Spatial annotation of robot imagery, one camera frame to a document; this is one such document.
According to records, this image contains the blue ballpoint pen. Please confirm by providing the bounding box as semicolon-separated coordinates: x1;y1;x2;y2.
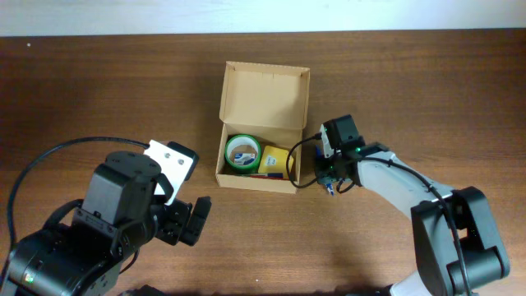
315;146;335;196

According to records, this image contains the yellow spiral notepad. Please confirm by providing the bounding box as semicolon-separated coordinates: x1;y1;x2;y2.
258;146;294;178

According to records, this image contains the small blue white box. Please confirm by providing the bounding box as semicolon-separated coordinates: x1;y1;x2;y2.
233;152;256;167

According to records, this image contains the green tape roll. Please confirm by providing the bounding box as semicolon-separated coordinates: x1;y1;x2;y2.
224;134;261;174

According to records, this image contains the brown cardboard box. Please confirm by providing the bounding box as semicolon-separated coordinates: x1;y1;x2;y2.
215;61;310;194

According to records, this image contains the blue white marker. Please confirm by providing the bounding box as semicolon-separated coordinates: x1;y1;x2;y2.
239;173;284;179

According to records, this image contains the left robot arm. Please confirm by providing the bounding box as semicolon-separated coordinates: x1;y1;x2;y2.
1;141;211;295

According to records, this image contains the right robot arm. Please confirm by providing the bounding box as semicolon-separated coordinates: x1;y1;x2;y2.
315;115;510;295

